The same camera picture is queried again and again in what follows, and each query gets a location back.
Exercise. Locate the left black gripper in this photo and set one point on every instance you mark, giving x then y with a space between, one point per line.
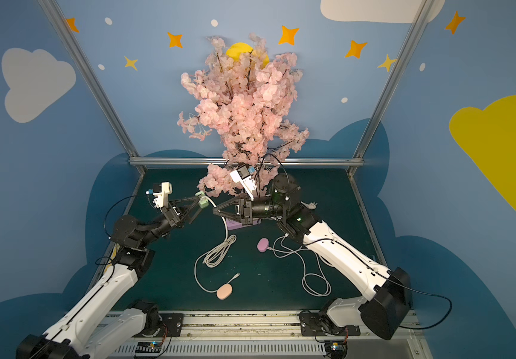
179 213

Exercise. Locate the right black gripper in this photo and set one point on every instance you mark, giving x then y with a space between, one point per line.
245 211

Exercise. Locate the green USB charger adapter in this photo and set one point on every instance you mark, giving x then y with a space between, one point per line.
203 200

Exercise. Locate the purple power strip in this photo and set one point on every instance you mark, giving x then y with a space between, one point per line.
235 225

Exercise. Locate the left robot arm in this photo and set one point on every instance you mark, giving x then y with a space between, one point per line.
76 334

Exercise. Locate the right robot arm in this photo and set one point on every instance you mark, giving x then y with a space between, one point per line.
385 297

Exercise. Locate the yellow work glove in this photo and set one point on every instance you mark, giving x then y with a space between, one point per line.
112 256

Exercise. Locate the pink artificial blossom tree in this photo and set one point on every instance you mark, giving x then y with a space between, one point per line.
246 102

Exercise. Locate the green circuit board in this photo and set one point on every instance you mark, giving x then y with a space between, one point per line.
148 349

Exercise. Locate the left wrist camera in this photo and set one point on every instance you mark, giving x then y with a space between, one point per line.
158 194

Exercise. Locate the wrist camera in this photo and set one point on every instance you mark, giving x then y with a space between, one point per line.
158 194
244 175

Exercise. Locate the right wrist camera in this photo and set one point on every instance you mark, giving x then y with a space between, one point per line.
244 175

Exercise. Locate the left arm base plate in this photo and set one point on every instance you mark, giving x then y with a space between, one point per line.
168 324

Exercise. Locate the aluminium front rail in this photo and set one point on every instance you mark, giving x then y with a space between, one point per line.
271 333

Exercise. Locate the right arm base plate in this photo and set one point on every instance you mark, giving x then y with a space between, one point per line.
314 324

